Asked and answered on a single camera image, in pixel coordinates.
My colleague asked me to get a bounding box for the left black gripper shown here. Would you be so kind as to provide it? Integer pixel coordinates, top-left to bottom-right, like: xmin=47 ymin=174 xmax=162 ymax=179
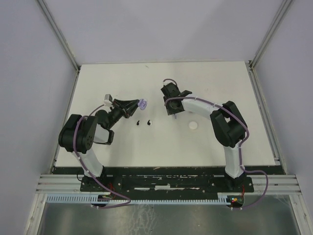
xmin=107 ymin=98 xmax=141 ymax=129

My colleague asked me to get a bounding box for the purple earbud charging case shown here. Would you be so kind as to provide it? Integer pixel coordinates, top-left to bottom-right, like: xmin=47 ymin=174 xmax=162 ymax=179
xmin=137 ymin=99 xmax=148 ymax=110

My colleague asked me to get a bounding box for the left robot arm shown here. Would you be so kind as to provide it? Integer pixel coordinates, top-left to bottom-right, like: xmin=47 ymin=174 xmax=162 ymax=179
xmin=58 ymin=97 xmax=146 ymax=191

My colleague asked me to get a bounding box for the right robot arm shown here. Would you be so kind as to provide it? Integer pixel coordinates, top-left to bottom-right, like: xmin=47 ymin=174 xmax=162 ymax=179
xmin=161 ymin=82 xmax=249 ymax=191

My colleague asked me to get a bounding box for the white round charging case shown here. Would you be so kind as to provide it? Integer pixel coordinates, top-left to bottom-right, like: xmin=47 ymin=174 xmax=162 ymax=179
xmin=188 ymin=121 xmax=198 ymax=130

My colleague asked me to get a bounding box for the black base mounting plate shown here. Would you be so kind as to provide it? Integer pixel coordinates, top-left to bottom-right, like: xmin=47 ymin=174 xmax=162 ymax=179
xmin=80 ymin=167 xmax=254 ymax=200

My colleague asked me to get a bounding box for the right controller board with LEDs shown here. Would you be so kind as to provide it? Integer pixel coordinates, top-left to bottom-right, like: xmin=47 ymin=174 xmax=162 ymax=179
xmin=230 ymin=196 xmax=244 ymax=207

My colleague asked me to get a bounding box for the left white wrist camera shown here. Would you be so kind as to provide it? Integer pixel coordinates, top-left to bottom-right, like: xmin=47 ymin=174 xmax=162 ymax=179
xmin=103 ymin=94 xmax=113 ymax=107

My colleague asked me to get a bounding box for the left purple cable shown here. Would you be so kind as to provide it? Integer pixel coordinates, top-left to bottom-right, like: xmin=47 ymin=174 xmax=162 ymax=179
xmin=73 ymin=104 xmax=132 ymax=210

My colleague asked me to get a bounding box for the left aluminium frame post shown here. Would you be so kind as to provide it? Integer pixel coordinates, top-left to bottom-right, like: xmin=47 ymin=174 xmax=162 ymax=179
xmin=36 ymin=0 xmax=81 ymax=72

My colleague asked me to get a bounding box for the aluminium frame post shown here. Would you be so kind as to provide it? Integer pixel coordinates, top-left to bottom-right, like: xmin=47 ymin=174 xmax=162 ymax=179
xmin=36 ymin=0 xmax=81 ymax=72
xmin=249 ymin=0 xmax=294 ymax=70

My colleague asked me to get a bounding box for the white slotted cable duct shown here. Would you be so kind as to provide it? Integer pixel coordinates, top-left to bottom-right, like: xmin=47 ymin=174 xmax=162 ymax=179
xmin=46 ymin=193 xmax=230 ymax=205

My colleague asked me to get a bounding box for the aluminium front rail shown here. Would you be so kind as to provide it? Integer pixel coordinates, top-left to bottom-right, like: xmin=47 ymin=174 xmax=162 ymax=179
xmin=36 ymin=174 xmax=301 ymax=195

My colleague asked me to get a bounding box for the right aluminium frame post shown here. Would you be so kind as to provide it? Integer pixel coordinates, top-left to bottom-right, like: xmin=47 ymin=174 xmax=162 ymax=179
xmin=249 ymin=0 xmax=294 ymax=70

